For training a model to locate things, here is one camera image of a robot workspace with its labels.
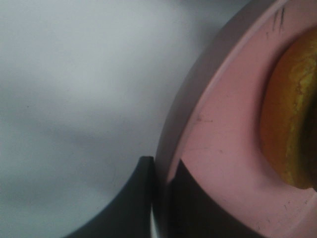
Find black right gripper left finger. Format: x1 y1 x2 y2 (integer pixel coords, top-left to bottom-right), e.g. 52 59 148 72
67 156 154 238

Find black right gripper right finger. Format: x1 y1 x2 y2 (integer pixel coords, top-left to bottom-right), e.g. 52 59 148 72
168 161 262 238

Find pink round plate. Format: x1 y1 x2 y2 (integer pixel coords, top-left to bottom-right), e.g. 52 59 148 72
154 0 317 238

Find toy burger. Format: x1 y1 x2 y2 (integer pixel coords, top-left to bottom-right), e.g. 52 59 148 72
260 28 317 189

